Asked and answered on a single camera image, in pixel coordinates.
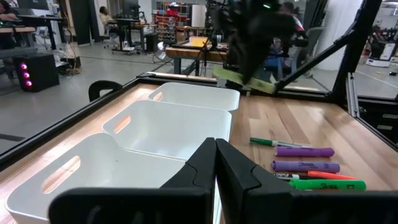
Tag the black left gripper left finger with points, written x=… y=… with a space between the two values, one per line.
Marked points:
x=186 y=202

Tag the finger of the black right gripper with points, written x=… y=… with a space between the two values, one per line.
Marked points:
x=258 y=67
x=246 y=68

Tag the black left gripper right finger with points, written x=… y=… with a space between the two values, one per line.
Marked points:
x=264 y=205

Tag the yellow-green highlighter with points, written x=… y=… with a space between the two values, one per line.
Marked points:
x=261 y=84

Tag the purple highlighter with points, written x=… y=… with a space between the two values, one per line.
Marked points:
x=304 y=152
x=304 y=166

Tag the green dry-erase marker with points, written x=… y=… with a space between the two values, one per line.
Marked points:
x=261 y=142

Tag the green highlighter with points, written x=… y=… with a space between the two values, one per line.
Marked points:
x=326 y=185

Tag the orange cap fine marker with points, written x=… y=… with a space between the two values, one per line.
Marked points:
x=329 y=175

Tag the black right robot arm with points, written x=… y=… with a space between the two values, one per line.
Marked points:
x=224 y=12

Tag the person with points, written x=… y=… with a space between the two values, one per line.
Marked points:
x=6 y=12
x=280 y=63
x=105 y=18

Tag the white plastic bin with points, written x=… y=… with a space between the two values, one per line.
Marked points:
x=171 y=130
x=109 y=168
x=199 y=96

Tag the wooden workbench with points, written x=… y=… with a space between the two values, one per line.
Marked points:
x=186 y=53

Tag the white cabinet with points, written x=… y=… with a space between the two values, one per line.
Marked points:
x=199 y=15

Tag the shelf with red bins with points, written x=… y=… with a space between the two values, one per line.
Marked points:
x=169 y=21

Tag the black box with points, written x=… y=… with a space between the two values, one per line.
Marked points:
x=151 y=42

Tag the white machine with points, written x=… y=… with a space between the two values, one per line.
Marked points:
x=387 y=51

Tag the black desk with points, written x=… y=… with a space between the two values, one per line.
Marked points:
x=40 y=18
x=127 y=21

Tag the black computer tower pink lights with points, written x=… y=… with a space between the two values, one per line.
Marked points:
x=43 y=71

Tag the wooden top desk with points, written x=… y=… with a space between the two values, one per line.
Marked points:
x=15 y=30

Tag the black aluminium rig frame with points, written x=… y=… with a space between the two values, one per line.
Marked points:
x=354 y=46

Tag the black hook bracket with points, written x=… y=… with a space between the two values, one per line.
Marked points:
x=93 y=91

